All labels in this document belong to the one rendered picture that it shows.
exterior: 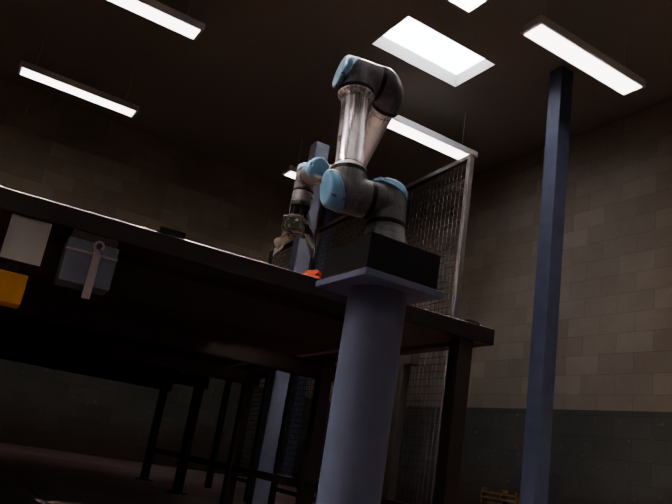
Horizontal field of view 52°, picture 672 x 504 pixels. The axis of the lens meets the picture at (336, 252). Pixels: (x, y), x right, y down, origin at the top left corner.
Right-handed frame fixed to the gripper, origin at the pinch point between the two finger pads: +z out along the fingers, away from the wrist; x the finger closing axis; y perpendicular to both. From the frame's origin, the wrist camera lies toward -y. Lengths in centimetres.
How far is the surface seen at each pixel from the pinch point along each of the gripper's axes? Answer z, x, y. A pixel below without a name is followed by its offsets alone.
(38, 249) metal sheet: 26, -39, 78
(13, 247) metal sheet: 27, -43, 82
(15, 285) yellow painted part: 37, -39, 82
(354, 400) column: 51, 42, 40
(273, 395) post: 34, -72, -170
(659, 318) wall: -107, 171, -464
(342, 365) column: 42, 37, 38
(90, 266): 28, -27, 70
